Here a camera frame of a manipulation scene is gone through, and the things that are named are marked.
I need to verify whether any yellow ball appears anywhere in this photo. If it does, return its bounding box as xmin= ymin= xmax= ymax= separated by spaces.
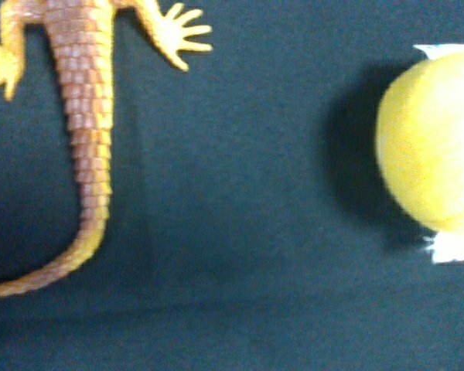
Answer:
xmin=375 ymin=52 xmax=464 ymax=233

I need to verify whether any black tablecloth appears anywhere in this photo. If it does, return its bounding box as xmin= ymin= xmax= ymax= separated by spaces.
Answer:
xmin=0 ymin=1 xmax=464 ymax=370

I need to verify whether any yellow toy lizard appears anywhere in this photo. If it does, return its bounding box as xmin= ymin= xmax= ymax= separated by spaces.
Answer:
xmin=0 ymin=1 xmax=212 ymax=298

